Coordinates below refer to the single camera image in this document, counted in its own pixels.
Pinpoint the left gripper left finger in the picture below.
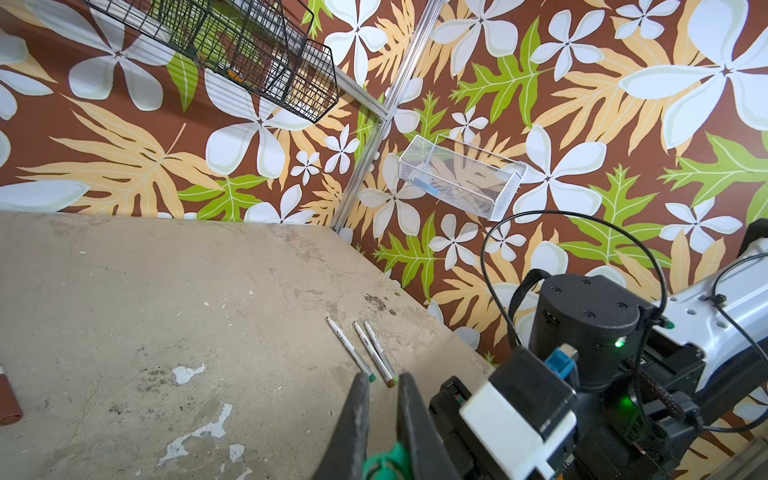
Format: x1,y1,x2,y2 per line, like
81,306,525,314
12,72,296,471
312,373,370,480

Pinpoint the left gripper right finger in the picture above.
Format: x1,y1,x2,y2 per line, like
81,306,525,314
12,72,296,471
396,373,460,480

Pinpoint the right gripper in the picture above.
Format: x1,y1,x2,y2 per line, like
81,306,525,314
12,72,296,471
429,376,595,479

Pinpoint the dark green capped marker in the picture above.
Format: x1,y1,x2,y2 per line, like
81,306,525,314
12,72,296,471
326,317,376,383

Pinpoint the light green capped marker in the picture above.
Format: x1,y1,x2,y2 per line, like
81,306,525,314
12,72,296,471
364,321,397,387

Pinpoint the brown pen cap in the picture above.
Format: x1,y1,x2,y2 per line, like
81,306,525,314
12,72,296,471
0,368,24,426

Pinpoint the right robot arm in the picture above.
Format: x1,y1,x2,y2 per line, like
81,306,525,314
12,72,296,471
429,219,767,479

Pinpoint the blue object in basket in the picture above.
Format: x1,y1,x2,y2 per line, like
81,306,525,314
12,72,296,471
407,174,441,199

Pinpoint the white mesh basket right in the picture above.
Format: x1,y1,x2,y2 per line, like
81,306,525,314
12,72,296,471
399,135,528,222

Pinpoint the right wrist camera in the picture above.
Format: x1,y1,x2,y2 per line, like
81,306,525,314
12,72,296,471
459,344,577,479

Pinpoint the black wire basket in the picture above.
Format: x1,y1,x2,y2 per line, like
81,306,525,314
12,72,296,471
89,0,339,123

